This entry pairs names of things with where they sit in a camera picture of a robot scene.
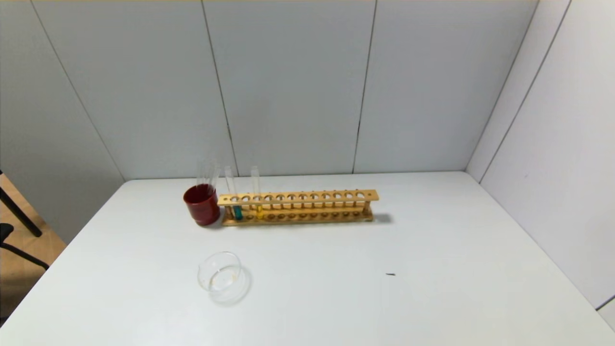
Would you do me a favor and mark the black chair base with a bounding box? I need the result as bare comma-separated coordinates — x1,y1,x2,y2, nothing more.
0,223,50,270

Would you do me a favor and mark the wooden test tube rack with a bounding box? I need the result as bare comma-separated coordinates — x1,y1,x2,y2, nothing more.
217,189,380,226

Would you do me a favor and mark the black slanted chair leg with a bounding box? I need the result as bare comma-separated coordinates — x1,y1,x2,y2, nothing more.
0,169,43,237

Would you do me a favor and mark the empty clear glass test tube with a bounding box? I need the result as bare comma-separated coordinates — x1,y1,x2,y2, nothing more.
197,161,213,192
208,162,222,193

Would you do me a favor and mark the clear glass beaker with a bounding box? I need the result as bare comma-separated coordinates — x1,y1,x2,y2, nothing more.
197,251,242,293

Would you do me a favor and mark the yellow-stained glass test tube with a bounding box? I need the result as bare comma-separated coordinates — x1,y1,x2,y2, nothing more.
250,166,265,220

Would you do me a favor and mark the blue-stained glass test tube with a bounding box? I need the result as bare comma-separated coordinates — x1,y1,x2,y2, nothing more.
224,166,244,221

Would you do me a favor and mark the red plastic cup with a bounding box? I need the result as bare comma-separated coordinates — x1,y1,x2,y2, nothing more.
183,184,221,226

